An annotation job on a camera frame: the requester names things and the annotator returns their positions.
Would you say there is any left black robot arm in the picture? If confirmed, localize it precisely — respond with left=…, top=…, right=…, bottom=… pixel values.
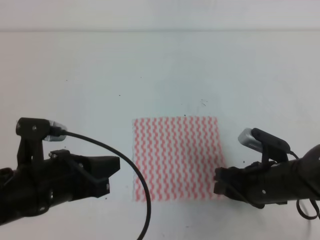
left=0, top=149, right=120, bottom=225

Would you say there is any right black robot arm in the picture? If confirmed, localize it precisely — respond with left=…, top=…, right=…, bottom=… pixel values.
left=213, top=145, right=320, bottom=209

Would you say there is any left black camera cable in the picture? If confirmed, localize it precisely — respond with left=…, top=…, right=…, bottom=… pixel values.
left=58, top=127, right=152, bottom=240

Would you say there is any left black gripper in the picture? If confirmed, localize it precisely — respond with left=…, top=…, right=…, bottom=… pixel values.
left=9, top=149, right=121, bottom=220

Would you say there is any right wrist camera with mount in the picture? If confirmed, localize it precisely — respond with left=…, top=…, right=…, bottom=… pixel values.
left=238, top=128, right=291, bottom=168

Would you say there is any pink white wavy-striped towel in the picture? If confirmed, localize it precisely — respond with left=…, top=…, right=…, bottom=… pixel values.
left=132, top=116, right=226, bottom=202

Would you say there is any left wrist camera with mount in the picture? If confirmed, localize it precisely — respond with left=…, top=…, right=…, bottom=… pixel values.
left=15, top=117, right=67, bottom=168

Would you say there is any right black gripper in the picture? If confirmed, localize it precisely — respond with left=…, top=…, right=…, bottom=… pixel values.
left=213, top=161, right=298, bottom=207

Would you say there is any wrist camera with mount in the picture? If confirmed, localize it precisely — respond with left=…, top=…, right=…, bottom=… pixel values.
left=238, top=128, right=291, bottom=168
left=15, top=117, right=67, bottom=168

